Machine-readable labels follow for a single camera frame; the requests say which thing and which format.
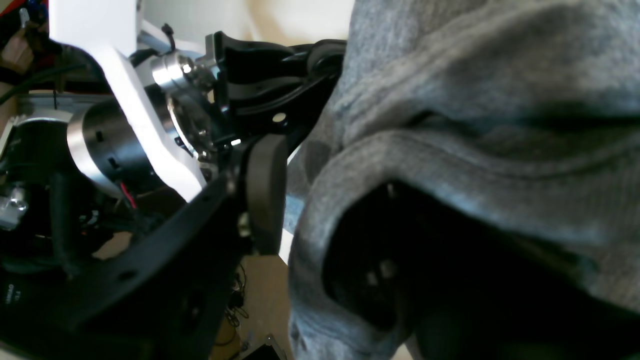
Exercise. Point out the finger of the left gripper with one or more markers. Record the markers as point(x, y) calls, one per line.
point(263, 87)

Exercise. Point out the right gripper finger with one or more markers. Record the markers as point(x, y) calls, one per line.
point(165, 296)

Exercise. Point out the grey t-shirt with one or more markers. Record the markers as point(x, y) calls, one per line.
point(473, 185)

